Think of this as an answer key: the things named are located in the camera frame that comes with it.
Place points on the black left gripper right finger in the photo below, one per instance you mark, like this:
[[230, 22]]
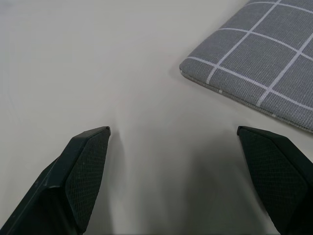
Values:
[[276, 176]]

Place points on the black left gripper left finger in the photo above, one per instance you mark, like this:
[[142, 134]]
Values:
[[73, 176]]

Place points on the grey checked cloth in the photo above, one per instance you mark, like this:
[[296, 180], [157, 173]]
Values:
[[256, 61]]

